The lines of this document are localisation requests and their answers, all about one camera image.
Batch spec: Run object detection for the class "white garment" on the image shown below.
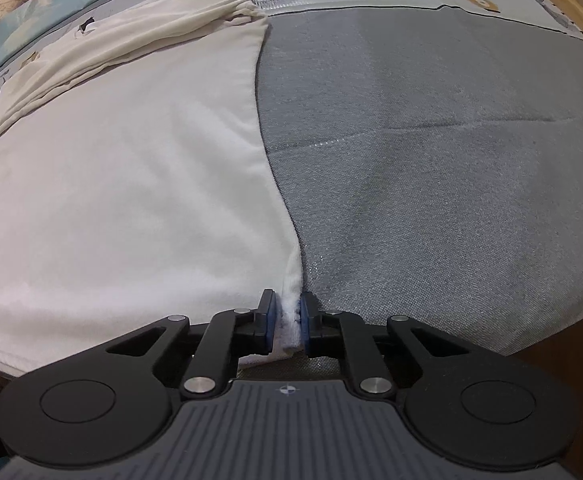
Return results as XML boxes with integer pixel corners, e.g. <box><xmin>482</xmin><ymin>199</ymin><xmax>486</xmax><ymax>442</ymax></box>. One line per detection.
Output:
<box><xmin>0</xmin><ymin>0</ymin><xmax>302</xmax><ymax>376</ymax></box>

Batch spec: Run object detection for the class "printed deer bed sheet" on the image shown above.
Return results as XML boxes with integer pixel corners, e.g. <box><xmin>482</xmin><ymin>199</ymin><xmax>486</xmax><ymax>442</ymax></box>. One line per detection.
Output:
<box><xmin>0</xmin><ymin>0</ymin><xmax>583</xmax><ymax>354</ymax></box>

